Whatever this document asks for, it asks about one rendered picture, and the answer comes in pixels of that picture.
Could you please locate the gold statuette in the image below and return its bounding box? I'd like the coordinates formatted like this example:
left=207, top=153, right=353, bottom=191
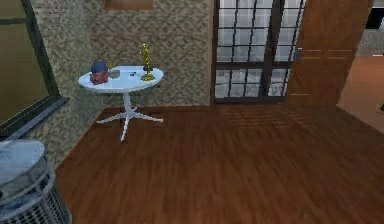
left=139, top=42, right=156, bottom=82

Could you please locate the black-framed grid window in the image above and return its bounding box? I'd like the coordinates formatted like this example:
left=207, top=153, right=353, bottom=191
left=210, top=0, right=307, bottom=105

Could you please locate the blue and red figure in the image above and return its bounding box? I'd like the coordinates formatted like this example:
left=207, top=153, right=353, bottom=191
left=89, top=60, right=110, bottom=86

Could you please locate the brown wooden room door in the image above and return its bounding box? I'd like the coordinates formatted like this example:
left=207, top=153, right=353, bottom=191
left=285, top=0, right=374, bottom=107

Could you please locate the dark-framed window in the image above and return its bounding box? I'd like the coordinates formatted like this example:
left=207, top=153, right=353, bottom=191
left=0, top=0, right=71, bottom=138

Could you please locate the grey mesh laundry basket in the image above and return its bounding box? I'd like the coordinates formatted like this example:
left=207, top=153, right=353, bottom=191
left=0, top=139, right=73, bottom=224

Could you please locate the white round pedestal table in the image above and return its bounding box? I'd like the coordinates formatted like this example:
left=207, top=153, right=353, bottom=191
left=77, top=65, right=165, bottom=142

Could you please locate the brown framed wall picture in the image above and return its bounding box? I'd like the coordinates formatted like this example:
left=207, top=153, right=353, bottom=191
left=102, top=0, right=155, bottom=11

